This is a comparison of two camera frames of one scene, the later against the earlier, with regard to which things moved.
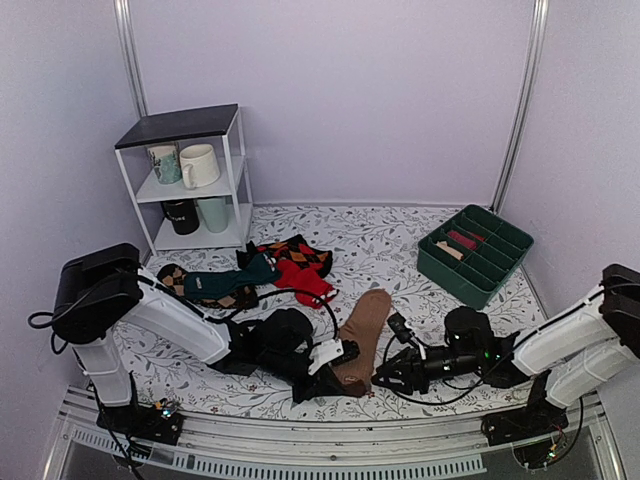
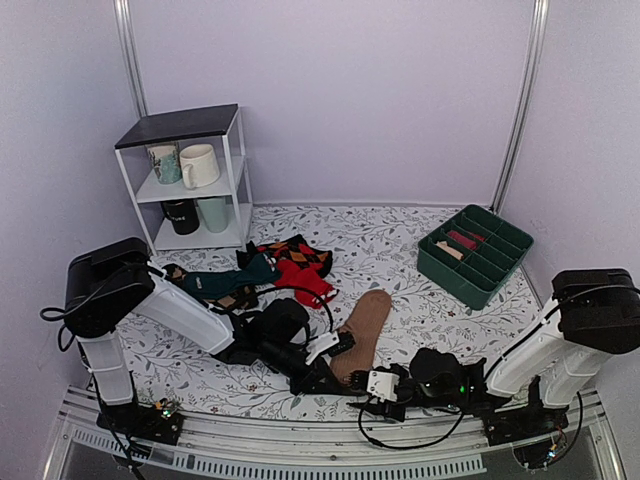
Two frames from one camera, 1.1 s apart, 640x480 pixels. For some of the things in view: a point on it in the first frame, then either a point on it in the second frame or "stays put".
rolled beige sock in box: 443,246 stays put
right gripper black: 411,363 → 386,411
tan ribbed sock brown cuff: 363,322 stays put
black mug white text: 183,213 stays put
